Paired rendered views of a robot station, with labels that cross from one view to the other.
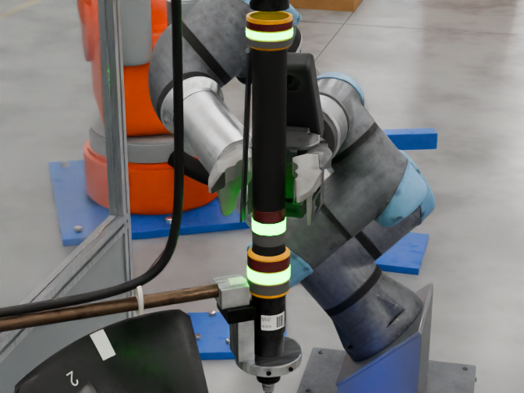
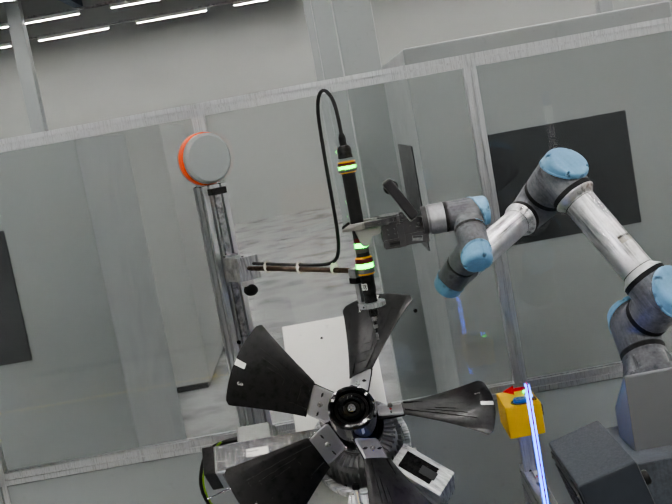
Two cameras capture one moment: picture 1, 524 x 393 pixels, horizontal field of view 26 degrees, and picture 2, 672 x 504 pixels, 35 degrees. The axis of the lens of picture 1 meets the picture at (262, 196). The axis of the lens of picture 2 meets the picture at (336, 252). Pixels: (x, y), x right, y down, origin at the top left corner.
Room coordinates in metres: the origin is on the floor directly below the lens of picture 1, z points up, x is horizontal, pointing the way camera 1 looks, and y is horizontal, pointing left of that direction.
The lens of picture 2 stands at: (0.31, -2.49, 1.92)
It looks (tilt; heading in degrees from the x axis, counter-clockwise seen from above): 7 degrees down; 75
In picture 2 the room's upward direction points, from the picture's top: 10 degrees counter-clockwise
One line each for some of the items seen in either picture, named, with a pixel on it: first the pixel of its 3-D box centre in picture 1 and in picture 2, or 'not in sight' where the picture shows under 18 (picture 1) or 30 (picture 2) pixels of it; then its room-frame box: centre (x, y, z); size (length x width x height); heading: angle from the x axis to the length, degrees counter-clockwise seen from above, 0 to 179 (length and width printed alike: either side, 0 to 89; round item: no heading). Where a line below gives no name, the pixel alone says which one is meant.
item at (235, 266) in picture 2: not in sight; (240, 268); (0.82, 0.58, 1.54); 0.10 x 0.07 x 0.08; 109
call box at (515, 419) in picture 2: not in sight; (520, 414); (1.46, 0.18, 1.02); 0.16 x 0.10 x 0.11; 74
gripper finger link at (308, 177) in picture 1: (306, 197); (363, 234); (1.03, -0.04, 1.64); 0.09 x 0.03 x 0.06; 4
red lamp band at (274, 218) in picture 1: (268, 211); not in sight; (1.03, -0.01, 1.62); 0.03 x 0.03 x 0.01
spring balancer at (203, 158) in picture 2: not in sight; (203, 158); (0.79, 0.67, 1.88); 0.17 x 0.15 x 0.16; 164
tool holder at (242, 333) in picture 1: (259, 320); (366, 287); (1.03, 0.00, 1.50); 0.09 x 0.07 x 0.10; 109
